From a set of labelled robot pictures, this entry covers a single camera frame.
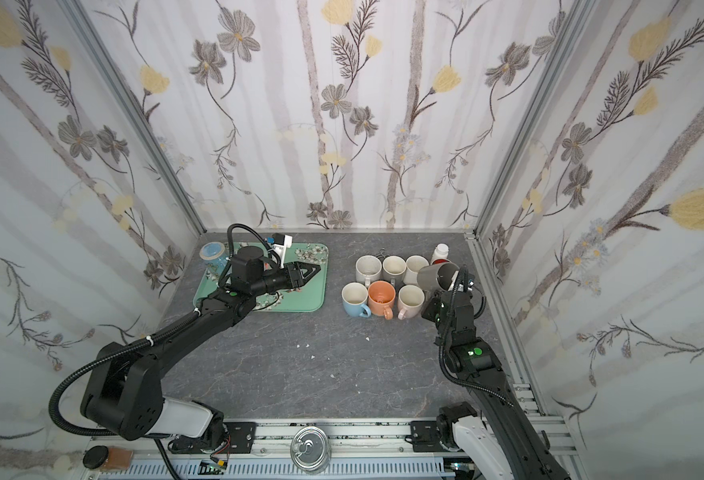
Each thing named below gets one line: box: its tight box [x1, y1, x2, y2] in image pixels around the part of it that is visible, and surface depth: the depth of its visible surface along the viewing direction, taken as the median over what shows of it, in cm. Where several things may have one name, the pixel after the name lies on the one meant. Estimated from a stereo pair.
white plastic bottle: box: [431, 243, 449, 263], surface depth 106 cm
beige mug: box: [355, 255, 383, 287], surface depth 102 cm
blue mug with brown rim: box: [199, 241, 228, 272], surface depth 100 cm
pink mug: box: [397, 284, 425, 321], surface depth 92 cm
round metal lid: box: [290, 426, 331, 474], surface depth 65 cm
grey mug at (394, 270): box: [381, 255, 407, 287], surface depth 100 cm
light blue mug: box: [341, 282, 371, 318], surface depth 94 cm
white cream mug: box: [403, 255, 430, 284], surface depth 103 cm
